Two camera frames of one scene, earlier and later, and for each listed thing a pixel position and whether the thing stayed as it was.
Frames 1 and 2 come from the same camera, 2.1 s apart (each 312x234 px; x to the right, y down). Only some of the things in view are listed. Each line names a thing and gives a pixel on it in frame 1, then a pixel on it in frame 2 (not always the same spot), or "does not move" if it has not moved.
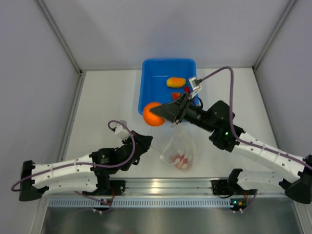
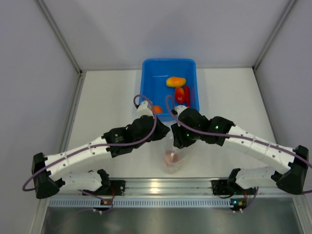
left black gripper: x=144 y=140 → x=162 y=130
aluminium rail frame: x=174 y=187 does not move
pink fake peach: x=181 y=161 → x=170 y=156
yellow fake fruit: x=176 y=82 does not move
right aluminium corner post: x=290 y=4 does not move
